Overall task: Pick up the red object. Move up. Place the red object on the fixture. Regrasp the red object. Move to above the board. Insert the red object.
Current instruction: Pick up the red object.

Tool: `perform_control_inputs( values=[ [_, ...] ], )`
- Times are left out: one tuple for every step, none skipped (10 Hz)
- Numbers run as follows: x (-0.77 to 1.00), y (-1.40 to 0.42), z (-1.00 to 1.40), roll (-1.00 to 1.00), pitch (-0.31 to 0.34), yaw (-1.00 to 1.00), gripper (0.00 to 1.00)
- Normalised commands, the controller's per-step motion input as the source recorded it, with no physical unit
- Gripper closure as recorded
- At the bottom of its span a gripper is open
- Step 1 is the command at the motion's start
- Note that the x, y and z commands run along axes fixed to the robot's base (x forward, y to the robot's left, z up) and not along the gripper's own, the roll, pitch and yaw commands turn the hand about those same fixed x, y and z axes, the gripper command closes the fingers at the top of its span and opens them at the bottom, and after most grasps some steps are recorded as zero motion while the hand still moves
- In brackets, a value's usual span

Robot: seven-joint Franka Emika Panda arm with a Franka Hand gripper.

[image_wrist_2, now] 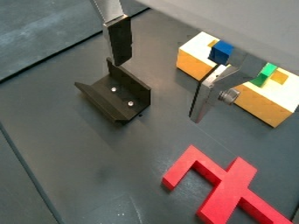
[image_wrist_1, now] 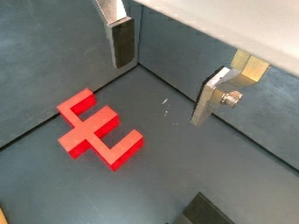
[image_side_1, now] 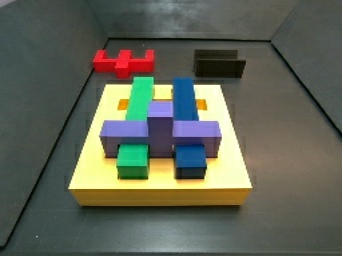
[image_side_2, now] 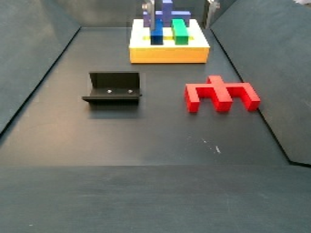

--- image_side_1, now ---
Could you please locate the blue long bar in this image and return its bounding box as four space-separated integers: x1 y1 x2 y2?
172 78 207 179

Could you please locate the yellow base board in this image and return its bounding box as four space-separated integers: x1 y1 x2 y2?
70 84 253 206

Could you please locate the red E-shaped block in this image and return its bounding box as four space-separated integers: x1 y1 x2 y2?
92 50 155 79

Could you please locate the black slotted holder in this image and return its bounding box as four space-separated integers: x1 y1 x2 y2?
194 49 246 78

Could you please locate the green long bar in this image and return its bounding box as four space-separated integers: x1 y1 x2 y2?
116 77 154 179

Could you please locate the purple cross block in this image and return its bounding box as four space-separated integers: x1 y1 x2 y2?
99 101 222 158

